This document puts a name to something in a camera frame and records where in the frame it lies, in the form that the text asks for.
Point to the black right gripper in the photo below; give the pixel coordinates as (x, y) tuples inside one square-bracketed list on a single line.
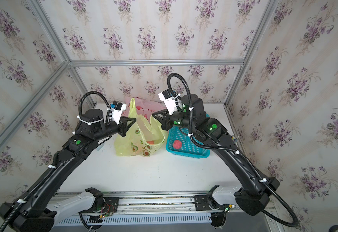
[(165, 120)]

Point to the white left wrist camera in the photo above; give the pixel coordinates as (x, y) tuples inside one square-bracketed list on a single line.
[(116, 110)]

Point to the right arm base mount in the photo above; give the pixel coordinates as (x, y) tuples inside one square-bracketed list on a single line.
[(207, 203)]

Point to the yellow-green plastic bag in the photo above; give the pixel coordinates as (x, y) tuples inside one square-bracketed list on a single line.
[(144, 138)]

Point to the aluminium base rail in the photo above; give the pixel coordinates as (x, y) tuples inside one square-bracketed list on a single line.
[(135, 208)]

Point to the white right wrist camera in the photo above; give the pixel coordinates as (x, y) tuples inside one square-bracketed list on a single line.
[(171, 102)]

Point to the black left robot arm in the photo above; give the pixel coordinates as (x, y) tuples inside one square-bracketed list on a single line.
[(98, 122)]

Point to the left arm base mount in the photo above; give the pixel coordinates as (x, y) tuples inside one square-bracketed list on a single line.
[(100, 210)]

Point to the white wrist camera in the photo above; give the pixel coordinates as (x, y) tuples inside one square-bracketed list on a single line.
[(116, 110), (171, 102)]

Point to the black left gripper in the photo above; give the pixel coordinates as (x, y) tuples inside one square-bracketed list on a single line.
[(122, 126)]

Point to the pink plastic bag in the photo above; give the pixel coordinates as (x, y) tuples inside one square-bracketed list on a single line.
[(147, 107)]

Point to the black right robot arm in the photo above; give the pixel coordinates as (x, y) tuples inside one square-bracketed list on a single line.
[(186, 110)]

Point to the pink peach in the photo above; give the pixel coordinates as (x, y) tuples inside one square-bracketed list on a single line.
[(177, 144)]

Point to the teal plastic basket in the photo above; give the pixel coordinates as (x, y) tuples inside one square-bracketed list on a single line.
[(189, 149)]

